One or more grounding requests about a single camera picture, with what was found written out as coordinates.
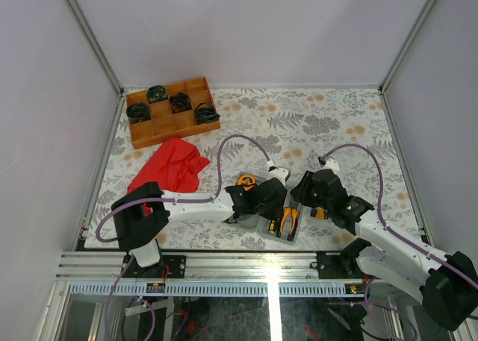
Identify red cloth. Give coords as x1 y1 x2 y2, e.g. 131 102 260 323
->
127 137 211 195

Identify floral table mat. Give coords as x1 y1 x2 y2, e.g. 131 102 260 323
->
82 89 420 251

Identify aluminium mounting rail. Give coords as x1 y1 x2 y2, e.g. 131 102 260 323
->
55 250 459 282

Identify coiled black cable front left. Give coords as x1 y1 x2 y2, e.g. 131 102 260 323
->
125 102 151 125

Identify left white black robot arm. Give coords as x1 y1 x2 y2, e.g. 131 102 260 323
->
111 178 288 278

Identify orange tape measure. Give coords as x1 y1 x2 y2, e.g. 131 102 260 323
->
237 174 257 190

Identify black hex key set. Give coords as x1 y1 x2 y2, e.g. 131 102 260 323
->
310 207 328 220

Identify orange handled pliers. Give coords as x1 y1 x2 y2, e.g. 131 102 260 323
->
276 206 299 242

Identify grey plastic tool case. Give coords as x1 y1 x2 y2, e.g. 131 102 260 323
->
223 172 302 245

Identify wooden compartment tray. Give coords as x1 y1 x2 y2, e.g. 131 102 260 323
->
125 76 221 149

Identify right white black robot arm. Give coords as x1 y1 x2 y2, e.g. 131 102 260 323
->
291 169 477 331

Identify coiled black cable right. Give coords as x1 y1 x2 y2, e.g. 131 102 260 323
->
193 101 221 125

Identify coiled black red cable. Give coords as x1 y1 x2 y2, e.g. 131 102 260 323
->
168 92 193 114

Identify coiled green black cable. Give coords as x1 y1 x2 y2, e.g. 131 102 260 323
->
146 84 168 104

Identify black yellow screwdriver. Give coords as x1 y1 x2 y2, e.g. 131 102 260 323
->
268 220 277 234

